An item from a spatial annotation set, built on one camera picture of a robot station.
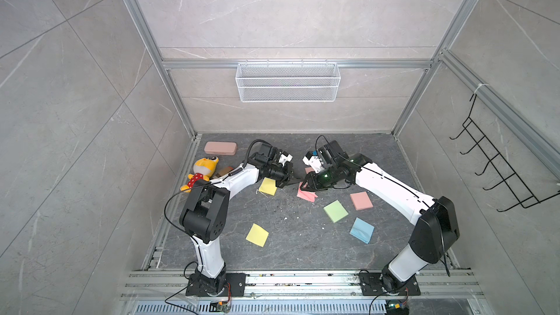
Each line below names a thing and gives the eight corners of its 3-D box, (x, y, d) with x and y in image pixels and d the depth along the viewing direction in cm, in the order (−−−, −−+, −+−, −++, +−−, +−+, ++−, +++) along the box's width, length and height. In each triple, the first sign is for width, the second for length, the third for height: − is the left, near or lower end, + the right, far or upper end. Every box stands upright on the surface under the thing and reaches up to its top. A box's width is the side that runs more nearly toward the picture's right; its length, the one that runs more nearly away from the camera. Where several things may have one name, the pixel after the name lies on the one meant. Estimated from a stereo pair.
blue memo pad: (348, 233, 87) (349, 231, 85) (355, 218, 91) (356, 216, 90) (368, 244, 84) (369, 243, 83) (374, 228, 88) (376, 226, 87)
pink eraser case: (203, 155, 112) (201, 153, 110) (206, 144, 117) (205, 141, 115) (235, 155, 112) (234, 153, 110) (237, 144, 117) (237, 141, 115)
